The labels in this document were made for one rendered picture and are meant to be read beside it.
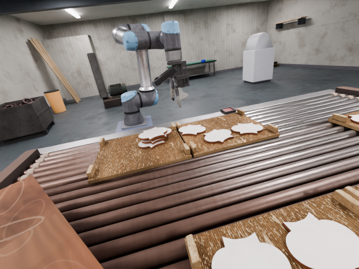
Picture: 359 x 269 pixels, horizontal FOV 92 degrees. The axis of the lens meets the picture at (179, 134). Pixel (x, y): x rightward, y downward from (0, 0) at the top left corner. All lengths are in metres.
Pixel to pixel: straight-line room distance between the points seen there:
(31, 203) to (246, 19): 10.90
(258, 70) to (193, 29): 4.45
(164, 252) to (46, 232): 0.25
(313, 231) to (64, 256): 0.48
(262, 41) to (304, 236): 6.35
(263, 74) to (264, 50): 0.72
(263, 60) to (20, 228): 6.58
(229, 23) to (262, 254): 10.39
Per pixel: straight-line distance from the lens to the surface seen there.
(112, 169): 0.76
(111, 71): 9.46
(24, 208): 0.58
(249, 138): 0.84
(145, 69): 1.29
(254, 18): 11.27
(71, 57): 9.17
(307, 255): 0.47
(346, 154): 0.87
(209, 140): 0.80
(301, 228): 0.50
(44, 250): 0.44
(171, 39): 0.83
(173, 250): 0.48
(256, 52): 6.50
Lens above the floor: 1.32
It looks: 25 degrees down
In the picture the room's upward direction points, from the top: 8 degrees counter-clockwise
